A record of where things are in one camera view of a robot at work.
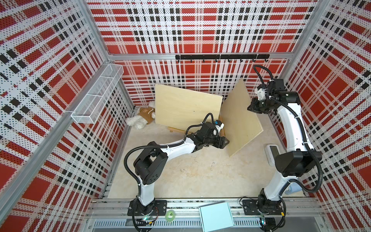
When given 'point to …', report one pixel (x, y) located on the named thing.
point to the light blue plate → (216, 216)
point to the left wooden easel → (171, 129)
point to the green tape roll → (170, 211)
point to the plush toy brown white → (145, 114)
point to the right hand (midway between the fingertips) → (251, 108)
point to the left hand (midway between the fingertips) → (226, 139)
